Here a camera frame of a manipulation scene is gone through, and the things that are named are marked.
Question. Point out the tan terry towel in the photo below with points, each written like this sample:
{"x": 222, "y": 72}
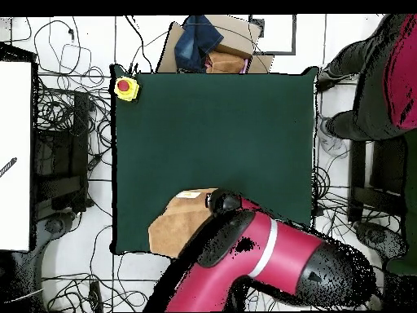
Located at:
{"x": 176, "y": 221}

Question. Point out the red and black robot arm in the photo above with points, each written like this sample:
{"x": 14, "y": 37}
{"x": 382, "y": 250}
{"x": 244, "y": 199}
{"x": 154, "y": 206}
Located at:
{"x": 260, "y": 254}

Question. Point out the dark green table cloth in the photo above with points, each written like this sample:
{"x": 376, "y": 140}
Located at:
{"x": 228, "y": 130}

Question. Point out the orange folded cloth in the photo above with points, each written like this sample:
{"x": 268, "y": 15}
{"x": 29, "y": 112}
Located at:
{"x": 224, "y": 63}

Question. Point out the yellow emergency stop button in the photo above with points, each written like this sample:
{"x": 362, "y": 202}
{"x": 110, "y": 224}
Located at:
{"x": 130, "y": 94}

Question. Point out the black floor stand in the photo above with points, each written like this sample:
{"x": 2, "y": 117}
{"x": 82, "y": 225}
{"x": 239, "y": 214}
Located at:
{"x": 358, "y": 176}
{"x": 81, "y": 146}

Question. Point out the blue denim jeans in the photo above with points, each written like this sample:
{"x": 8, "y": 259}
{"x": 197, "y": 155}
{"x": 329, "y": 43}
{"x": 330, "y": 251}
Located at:
{"x": 195, "y": 42}

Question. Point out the brown cardboard box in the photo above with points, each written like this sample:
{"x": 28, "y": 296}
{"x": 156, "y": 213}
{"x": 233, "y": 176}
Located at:
{"x": 237, "y": 36}

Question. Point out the black floor base foot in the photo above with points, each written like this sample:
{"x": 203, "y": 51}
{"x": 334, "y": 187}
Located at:
{"x": 381, "y": 238}
{"x": 53, "y": 225}

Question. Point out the striped black rod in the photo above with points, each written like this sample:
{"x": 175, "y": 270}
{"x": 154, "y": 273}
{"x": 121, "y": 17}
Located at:
{"x": 8, "y": 167}

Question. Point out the person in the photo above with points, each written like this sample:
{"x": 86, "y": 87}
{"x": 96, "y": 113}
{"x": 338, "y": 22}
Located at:
{"x": 391, "y": 81}

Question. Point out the thin black rectangular frame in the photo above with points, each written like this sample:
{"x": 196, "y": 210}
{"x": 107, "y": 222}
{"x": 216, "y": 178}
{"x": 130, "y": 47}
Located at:
{"x": 277, "y": 52}

